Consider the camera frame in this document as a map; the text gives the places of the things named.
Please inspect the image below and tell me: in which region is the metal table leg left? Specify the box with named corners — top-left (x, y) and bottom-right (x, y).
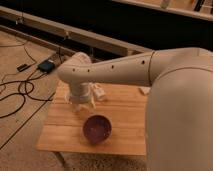
top-left (53, 152), bottom-right (66, 167)

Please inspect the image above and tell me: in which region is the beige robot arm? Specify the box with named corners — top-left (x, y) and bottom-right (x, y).
top-left (58, 48), bottom-right (213, 171)

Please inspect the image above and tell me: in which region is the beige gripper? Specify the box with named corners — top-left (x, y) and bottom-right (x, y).
top-left (68, 83), bottom-right (95, 112)

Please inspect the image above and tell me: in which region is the wooden folding table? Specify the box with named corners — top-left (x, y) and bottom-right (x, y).
top-left (37, 82), bottom-right (147, 155)

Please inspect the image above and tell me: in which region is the white plastic bottle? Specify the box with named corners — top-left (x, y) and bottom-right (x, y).
top-left (93, 84), bottom-right (107, 101)

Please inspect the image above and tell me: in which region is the beige sponge pad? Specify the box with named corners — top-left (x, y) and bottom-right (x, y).
top-left (139, 87), bottom-right (150, 95)

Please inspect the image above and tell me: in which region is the purple bowl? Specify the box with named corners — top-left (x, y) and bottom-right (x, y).
top-left (83, 115), bottom-right (112, 144)

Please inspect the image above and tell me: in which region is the black floor cable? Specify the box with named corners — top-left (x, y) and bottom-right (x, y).
top-left (0, 39), bottom-right (56, 120)

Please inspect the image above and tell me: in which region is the black power adapter box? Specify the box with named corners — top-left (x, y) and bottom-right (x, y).
top-left (37, 60), bottom-right (55, 73)

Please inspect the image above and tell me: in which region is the small black device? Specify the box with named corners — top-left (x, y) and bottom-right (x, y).
top-left (17, 64), bottom-right (29, 72)

